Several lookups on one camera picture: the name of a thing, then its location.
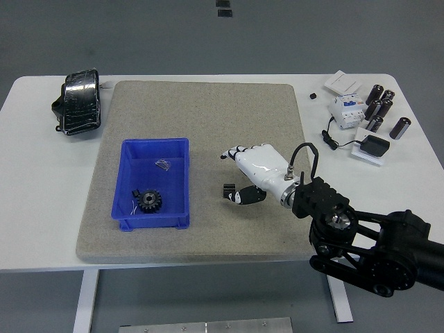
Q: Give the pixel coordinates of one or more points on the white table leg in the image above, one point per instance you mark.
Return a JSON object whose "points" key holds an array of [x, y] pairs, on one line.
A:
{"points": [[341, 305], [85, 301]]}

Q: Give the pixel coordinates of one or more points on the dark cylindrical capacitor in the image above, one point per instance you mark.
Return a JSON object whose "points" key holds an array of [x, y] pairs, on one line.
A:
{"points": [[376, 93], [388, 95], [375, 124], [385, 108], [400, 128], [372, 110]]}

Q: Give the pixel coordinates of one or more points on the white wall switch plate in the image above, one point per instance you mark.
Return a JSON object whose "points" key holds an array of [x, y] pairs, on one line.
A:
{"points": [[342, 82]]}

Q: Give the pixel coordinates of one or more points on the blue plastic box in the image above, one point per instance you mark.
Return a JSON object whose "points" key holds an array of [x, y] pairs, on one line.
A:
{"points": [[166, 180]]}

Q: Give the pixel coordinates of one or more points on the clear plastic bag scrap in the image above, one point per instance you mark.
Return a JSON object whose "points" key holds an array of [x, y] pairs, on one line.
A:
{"points": [[163, 164]]}

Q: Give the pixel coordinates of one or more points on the black film-wrapped device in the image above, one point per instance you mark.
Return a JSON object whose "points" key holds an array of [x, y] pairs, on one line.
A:
{"points": [[79, 100]]}

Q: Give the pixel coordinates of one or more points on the white circuit breaker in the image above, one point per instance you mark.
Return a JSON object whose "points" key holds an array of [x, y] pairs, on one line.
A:
{"points": [[347, 111]]}

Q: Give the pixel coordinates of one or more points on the small black gear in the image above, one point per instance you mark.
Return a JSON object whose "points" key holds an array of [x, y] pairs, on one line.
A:
{"points": [[228, 189]]}

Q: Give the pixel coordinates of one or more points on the white flat panel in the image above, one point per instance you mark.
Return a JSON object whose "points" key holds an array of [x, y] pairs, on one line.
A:
{"points": [[362, 132]]}

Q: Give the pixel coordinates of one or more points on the black floor socket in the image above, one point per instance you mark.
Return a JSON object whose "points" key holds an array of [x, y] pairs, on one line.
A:
{"points": [[223, 3], [224, 13]]}

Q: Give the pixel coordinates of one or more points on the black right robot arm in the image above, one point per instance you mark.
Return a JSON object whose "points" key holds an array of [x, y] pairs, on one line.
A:
{"points": [[322, 197]]}

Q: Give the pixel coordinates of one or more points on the grey metal plate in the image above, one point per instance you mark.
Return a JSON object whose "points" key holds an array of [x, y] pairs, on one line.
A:
{"points": [[204, 326]]}

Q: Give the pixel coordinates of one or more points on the black power adapter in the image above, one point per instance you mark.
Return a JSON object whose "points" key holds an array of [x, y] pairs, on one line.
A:
{"points": [[374, 146]]}

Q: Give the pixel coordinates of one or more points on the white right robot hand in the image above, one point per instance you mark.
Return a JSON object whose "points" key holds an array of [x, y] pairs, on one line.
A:
{"points": [[260, 163]]}

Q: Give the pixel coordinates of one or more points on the small white plastic piece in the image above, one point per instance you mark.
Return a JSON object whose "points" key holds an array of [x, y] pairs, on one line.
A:
{"points": [[106, 85]]}

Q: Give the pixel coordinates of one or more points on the large black gear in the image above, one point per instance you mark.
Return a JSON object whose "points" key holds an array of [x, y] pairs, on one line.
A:
{"points": [[154, 206]]}

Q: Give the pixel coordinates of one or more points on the grey-brown mat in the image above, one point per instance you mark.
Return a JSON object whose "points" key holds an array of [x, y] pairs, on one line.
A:
{"points": [[215, 121]]}

